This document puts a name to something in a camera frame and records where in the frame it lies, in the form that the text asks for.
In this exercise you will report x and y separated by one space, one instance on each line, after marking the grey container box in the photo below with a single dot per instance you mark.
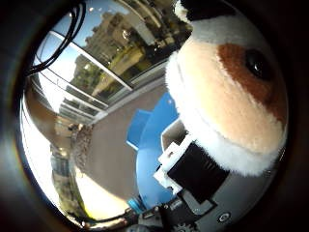
174 135

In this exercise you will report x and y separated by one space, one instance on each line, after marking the white beige brown plush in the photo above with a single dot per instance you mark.
219 106

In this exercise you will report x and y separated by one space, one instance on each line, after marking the white window frame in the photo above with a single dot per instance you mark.
96 64

